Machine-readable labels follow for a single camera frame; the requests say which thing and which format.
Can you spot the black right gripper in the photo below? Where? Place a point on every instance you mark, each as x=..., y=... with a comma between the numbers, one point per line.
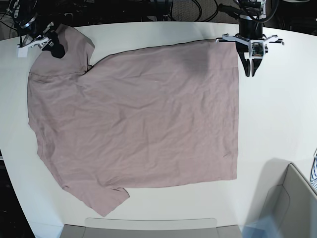
x=57, y=49

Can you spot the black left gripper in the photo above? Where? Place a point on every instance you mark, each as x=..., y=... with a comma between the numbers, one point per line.
x=250, y=30

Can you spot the mauve pink T-shirt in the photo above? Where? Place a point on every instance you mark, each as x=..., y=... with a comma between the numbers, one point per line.
x=146, y=118

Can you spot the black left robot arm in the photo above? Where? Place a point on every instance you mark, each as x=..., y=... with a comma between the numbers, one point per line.
x=247, y=9

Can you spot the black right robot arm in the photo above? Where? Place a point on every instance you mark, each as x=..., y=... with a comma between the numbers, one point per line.
x=24, y=10

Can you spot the blue striped cloth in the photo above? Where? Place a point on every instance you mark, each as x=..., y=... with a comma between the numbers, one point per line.
x=313, y=174

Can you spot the grey cardboard box right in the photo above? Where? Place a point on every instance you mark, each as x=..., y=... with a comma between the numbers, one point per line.
x=290, y=209

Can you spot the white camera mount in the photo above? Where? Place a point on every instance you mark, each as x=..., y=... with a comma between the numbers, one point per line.
x=255, y=48
x=36, y=35

